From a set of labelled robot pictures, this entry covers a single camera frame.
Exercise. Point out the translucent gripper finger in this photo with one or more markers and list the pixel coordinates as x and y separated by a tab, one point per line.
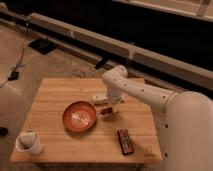
115	110

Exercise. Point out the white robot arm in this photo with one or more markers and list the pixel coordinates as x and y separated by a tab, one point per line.
188	119

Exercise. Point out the red pepper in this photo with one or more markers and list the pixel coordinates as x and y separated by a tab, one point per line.
106	111

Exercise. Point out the orange ceramic bowl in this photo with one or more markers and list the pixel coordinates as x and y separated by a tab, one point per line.
79	116

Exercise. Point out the dark candy bar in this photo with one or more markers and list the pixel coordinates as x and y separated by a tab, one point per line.
125	142

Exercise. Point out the wooden table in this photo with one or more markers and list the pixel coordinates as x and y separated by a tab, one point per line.
98	145

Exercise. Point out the white cup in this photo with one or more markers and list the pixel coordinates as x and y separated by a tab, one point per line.
29	142

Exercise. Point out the black floor plate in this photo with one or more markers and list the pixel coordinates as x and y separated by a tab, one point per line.
43	46

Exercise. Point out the black bracket on rail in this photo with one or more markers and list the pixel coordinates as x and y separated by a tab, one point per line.
101	63

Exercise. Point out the long metal rail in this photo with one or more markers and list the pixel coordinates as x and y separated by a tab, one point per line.
183	71

